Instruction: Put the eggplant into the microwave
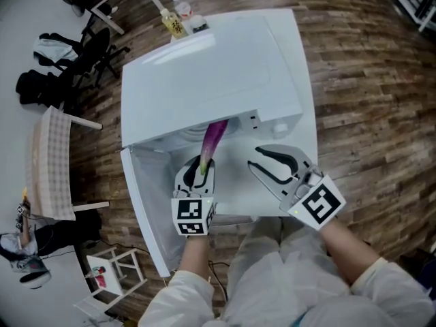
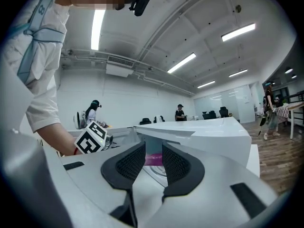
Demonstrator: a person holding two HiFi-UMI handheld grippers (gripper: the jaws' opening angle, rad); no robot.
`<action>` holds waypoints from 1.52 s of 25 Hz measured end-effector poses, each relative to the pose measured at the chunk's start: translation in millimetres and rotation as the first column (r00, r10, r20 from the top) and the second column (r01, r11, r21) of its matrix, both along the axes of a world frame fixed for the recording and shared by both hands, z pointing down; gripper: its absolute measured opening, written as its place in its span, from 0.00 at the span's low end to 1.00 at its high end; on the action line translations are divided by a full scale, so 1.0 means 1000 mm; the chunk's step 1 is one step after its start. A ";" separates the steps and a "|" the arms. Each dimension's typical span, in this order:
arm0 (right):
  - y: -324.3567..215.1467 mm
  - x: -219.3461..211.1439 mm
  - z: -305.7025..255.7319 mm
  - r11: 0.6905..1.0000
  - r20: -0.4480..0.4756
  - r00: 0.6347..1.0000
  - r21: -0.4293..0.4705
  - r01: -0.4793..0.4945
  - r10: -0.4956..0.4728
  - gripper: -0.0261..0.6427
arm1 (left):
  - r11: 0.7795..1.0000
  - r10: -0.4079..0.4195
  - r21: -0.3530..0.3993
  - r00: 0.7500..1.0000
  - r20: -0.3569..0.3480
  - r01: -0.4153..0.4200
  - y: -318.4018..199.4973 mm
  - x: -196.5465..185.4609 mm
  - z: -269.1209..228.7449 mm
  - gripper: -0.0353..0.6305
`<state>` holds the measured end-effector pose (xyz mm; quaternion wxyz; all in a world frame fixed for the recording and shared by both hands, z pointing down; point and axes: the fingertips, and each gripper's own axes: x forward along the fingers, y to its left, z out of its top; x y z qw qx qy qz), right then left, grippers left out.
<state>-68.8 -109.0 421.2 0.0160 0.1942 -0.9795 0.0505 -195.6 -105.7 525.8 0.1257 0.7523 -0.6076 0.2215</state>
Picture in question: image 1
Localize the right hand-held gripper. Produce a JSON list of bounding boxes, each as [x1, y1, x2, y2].
[[247, 143, 347, 232]]

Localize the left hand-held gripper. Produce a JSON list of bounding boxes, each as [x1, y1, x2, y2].
[[170, 155, 219, 237]]

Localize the purple eggplant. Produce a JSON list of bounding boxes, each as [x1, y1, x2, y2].
[[200, 119, 228, 176]]

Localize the white microwave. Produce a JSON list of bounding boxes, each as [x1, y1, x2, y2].
[[121, 9, 305, 278]]

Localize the person's left forearm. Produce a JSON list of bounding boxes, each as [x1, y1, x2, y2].
[[138, 233, 215, 327]]

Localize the person's right forearm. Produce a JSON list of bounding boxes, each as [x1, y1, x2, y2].
[[322, 216, 433, 327]]

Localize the white table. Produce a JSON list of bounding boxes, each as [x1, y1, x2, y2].
[[170, 7, 320, 218]]

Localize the person's white garment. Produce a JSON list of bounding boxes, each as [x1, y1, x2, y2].
[[138, 216, 435, 327]]

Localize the white stool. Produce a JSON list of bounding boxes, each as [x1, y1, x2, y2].
[[74, 246, 149, 316]]

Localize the red green item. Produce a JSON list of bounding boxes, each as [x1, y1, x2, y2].
[[90, 266, 108, 289]]

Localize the checkered cloth table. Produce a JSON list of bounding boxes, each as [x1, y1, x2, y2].
[[25, 106, 110, 221]]

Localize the dark jar white lid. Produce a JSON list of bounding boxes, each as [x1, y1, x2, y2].
[[188, 14, 209, 35]]

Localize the yellow drink bottle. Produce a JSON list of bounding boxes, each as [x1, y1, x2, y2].
[[159, 8, 187, 40]]

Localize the black office chair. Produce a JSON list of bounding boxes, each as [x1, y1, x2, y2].
[[16, 69, 69, 110], [33, 27, 130, 88]]

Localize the clear bottle red label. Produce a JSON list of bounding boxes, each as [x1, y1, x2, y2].
[[170, 0, 195, 20]]

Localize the grey jacket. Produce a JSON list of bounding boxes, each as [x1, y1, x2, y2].
[[33, 32, 78, 63]]

